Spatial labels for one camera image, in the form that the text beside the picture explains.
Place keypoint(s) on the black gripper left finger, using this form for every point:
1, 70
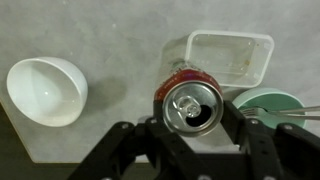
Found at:
140, 153

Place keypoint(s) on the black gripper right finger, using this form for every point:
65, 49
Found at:
283, 153

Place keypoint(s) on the red silver soda can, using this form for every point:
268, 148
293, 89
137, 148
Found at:
193, 100

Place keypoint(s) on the clear plastic box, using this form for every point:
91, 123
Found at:
230, 56

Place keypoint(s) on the teal bowl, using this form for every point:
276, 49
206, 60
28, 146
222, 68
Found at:
273, 98

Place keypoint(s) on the white bowl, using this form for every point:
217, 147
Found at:
46, 93

